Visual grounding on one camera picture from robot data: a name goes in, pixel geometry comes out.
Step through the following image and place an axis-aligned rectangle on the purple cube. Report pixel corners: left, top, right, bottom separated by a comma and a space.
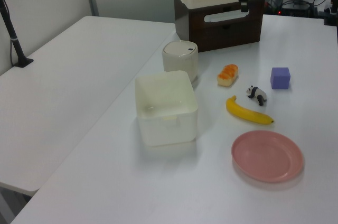
270, 67, 292, 90

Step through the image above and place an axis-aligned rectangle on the pink plastic plate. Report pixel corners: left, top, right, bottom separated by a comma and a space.
231, 129, 305, 184

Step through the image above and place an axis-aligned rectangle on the brown wooden drawer box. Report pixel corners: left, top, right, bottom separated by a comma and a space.
173, 0, 266, 53

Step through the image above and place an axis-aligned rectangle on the black electronics box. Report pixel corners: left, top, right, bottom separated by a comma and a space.
279, 1, 310, 16

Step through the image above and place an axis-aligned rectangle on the black table clamp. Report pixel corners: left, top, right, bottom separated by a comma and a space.
323, 0, 338, 26

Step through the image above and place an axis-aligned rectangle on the toy bread loaf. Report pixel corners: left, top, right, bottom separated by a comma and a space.
217, 64, 240, 87

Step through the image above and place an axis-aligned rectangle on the round cream trash can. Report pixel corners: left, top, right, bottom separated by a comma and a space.
162, 40, 199, 84

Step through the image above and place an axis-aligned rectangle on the toy panda figure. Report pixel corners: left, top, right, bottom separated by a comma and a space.
246, 85, 268, 107

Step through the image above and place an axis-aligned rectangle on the yellow toy banana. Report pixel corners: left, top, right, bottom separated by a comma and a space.
226, 95, 275, 125

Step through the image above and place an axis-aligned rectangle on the white square plastic bin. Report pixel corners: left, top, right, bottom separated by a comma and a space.
134, 70, 199, 147

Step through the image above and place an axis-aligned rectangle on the black camera stand pole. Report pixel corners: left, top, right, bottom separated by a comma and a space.
0, 0, 34, 68

